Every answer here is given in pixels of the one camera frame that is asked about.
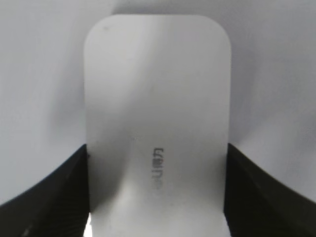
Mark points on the white board with aluminium frame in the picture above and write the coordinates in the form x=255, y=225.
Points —
x=272, y=95

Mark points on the white board eraser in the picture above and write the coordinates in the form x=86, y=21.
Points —
x=157, y=102

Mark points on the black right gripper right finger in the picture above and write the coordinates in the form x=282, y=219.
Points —
x=258, y=205

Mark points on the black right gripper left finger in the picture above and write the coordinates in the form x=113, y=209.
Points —
x=57, y=206

